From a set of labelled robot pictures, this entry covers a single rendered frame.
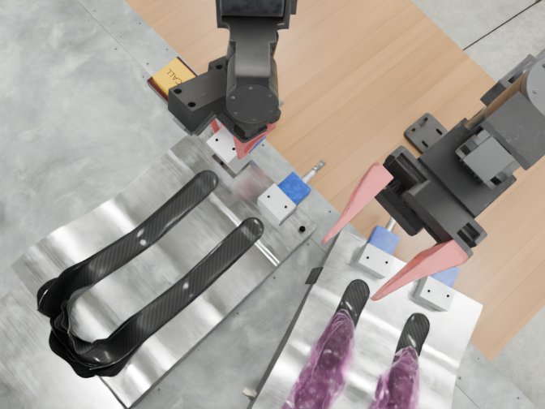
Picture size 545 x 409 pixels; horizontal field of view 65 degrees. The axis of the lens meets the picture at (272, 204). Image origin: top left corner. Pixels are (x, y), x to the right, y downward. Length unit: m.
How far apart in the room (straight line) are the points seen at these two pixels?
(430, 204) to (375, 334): 0.39
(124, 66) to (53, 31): 0.16
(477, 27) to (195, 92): 1.79
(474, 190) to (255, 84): 0.23
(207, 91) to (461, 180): 0.30
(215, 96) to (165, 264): 0.29
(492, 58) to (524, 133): 1.81
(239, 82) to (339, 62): 0.49
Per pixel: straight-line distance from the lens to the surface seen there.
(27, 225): 0.87
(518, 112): 0.34
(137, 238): 0.71
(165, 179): 0.72
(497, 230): 0.90
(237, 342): 0.76
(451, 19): 2.17
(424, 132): 0.89
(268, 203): 0.67
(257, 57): 0.46
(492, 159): 0.32
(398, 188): 0.41
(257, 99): 0.47
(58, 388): 0.76
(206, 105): 0.51
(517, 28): 2.28
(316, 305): 0.71
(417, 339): 0.76
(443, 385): 0.76
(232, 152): 0.65
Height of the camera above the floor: 1.56
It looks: 75 degrees down
